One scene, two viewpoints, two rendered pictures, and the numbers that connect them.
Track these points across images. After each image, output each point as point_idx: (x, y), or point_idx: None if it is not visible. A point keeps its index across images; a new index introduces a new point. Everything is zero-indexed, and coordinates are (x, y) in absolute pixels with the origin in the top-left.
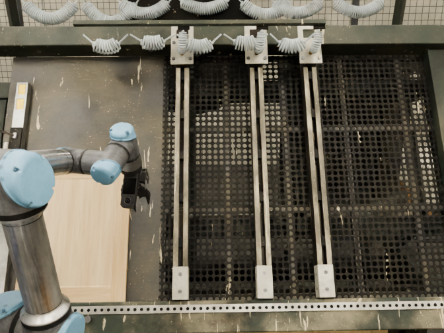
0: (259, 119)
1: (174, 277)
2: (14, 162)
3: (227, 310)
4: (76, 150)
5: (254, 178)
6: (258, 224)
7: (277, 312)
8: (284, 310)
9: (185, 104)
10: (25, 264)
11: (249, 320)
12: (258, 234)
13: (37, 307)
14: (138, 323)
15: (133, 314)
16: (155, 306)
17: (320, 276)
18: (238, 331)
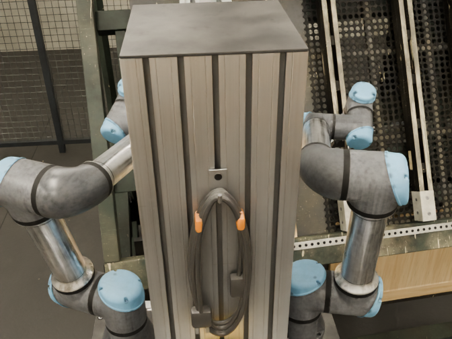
0: (410, 41)
1: (346, 211)
2: (402, 170)
3: (395, 235)
4: (325, 116)
5: (411, 105)
6: (418, 151)
7: (438, 231)
8: (445, 229)
9: (335, 29)
10: (372, 248)
11: (415, 241)
12: (418, 161)
13: (366, 279)
14: (316, 255)
15: (310, 249)
16: (330, 239)
17: None
18: (406, 252)
